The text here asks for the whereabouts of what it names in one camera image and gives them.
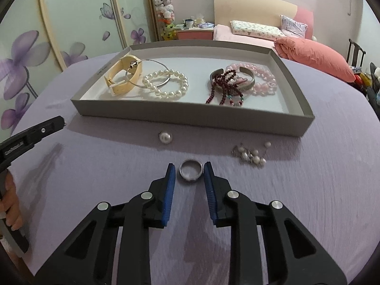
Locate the single pearl earring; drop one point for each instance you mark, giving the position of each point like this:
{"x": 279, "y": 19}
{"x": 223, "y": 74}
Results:
{"x": 165, "y": 138}

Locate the light blue folded cloth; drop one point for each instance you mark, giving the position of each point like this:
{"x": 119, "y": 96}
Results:
{"x": 206, "y": 25}

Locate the person's left hand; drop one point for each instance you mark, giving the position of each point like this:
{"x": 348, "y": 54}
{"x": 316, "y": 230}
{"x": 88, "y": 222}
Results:
{"x": 12, "y": 202}

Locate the pink nightstand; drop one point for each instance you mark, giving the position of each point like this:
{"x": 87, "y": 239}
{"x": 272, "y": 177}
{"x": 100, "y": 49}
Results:
{"x": 196, "y": 34}

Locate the grey shallow cardboard tray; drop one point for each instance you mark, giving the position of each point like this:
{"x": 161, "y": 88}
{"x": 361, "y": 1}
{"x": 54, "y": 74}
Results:
{"x": 196, "y": 115}

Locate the salmon pink duvet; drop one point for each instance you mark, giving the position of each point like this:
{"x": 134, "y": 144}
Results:
{"x": 314, "y": 56}

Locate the clear tube of plush toys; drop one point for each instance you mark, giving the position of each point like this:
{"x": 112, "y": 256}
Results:
{"x": 164, "y": 9}

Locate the wardrobe with flower doors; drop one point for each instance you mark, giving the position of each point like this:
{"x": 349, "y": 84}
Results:
{"x": 59, "y": 20}

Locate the dark wooden chair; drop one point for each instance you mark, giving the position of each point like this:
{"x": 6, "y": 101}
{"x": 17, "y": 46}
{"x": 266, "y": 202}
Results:
{"x": 356, "y": 52}

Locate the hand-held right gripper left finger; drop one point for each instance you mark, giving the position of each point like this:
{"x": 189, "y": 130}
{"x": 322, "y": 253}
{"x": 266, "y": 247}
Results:
{"x": 167, "y": 196}

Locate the beige and pink headboard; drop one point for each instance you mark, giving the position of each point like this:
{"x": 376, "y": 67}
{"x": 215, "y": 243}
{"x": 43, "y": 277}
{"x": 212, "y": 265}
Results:
{"x": 252, "y": 6}

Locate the cream yellow wrist watch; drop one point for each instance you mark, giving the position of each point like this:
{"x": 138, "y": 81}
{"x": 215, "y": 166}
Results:
{"x": 121, "y": 87}

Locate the white floral pillow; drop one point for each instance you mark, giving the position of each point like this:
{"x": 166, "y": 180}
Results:
{"x": 255, "y": 29}

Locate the red and yellow toys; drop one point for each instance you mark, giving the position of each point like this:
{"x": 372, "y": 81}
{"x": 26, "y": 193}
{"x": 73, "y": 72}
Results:
{"x": 362, "y": 78}

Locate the thin silver hoop bangle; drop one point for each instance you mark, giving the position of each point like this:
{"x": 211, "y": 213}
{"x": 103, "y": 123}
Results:
{"x": 134, "y": 83}

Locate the lilac printed pillow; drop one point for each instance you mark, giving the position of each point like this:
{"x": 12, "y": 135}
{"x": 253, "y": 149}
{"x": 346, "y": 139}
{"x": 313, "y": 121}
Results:
{"x": 294, "y": 26}

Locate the silver cuff bangle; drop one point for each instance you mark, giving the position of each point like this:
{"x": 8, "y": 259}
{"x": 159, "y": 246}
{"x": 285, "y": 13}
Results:
{"x": 252, "y": 80}

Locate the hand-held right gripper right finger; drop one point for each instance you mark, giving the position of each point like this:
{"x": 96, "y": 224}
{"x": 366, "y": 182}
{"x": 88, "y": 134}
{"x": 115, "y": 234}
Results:
{"x": 211, "y": 196}

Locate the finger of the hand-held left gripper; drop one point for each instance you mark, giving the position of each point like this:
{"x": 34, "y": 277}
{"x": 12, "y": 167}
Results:
{"x": 44, "y": 130}

